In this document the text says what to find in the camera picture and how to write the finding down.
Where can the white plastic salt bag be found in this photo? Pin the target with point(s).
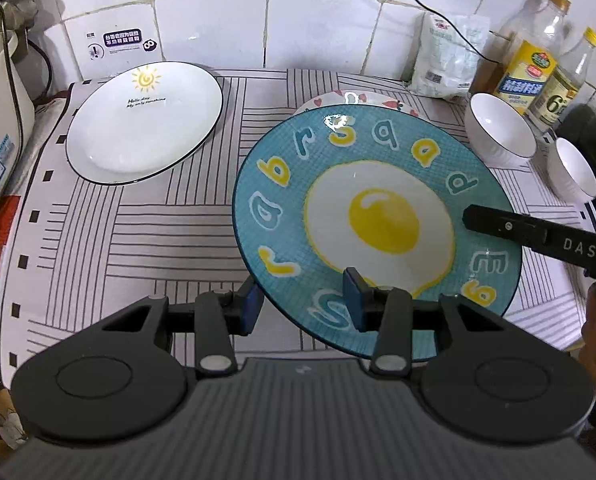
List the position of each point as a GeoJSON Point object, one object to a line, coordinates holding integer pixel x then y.
{"type": "Point", "coordinates": [443, 60]}

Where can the white ceramic bowl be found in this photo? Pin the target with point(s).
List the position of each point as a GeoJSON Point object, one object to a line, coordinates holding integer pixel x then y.
{"type": "Point", "coordinates": [573, 167]}
{"type": "Point", "coordinates": [498, 125]}

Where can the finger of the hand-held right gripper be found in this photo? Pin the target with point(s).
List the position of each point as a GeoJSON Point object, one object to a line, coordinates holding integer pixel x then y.
{"type": "Point", "coordinates": [493, 222]}

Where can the white heart print plate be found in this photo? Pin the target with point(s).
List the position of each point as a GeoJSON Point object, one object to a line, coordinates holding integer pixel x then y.
{"type": "Point", "coordinates": [358, 97]}

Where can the striped table mat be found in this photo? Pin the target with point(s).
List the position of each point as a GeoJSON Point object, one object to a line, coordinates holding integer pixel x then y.
{"type": "Point", "coordinates": [177, 240]}

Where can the white wall sticker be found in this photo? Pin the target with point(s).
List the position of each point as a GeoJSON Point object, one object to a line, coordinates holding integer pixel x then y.
{"type": "Point", "coordinates": [122, 42]}

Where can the blue fried-egg print plate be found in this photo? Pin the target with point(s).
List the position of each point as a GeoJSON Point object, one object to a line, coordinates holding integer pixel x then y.
{"type": "Point", "coordinates": [378, 175]}

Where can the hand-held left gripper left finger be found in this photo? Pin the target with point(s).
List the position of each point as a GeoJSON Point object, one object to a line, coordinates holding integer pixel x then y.
{"type": "Point", "coordinates": [250, 307]}

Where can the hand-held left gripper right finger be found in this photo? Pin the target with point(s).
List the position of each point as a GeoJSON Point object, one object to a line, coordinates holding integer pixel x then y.
{"type": "Point", "coordinates": [354, 300]}

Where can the clear yellow-cap vinegar bottle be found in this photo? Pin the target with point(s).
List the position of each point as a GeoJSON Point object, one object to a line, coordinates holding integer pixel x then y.
{"type": "Point", "coordinates": [558, 100]}

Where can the white sun print plate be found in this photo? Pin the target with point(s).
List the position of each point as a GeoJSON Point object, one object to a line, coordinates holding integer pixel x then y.
{"type": "Point", "coordinates": [142, 130]}

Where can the yellow label oil bottle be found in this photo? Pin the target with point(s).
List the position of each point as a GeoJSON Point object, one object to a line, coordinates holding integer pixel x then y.
{"type": "Point", "coordinates": [528, 70]}

